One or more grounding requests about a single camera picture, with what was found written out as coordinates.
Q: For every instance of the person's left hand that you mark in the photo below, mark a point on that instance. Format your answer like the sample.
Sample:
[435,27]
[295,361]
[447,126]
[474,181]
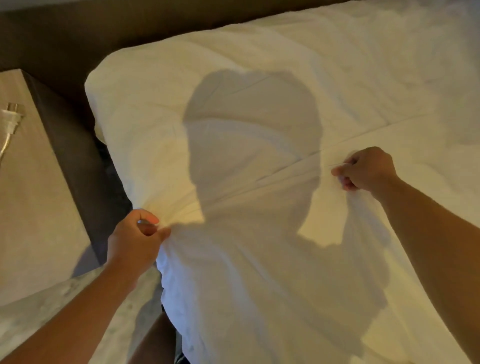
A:
[129,247]

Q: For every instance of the person's left middle finger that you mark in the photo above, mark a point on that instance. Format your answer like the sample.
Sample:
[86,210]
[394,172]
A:
[147,228]

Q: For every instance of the person's right fingers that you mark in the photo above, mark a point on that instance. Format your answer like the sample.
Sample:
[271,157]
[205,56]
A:
[343,173]

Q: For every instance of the person's left thumb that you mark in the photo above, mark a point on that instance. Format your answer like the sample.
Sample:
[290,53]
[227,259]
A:
[162,234]

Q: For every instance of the brown headboard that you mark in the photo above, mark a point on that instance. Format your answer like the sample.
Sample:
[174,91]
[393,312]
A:
[75,33]

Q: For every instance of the person's right forearm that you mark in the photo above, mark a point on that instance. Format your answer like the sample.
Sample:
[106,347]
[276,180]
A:
[435,255]

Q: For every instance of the wooden nightstand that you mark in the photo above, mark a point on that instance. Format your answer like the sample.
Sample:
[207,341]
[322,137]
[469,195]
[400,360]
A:
[33,210]

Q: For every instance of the person's left forearm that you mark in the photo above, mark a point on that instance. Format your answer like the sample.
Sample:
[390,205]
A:
[71,322]

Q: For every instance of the white pillow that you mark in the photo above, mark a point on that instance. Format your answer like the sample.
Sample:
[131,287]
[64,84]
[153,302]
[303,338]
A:
[157,112]

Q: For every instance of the person's right hand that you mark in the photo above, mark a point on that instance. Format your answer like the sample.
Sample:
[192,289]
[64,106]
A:
[371,168]

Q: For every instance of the white duvet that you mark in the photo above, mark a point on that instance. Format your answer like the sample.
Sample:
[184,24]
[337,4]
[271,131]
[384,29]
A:
[270,270]

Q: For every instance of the person's leg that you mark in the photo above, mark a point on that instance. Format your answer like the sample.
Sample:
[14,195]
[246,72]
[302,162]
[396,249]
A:
[153,343]

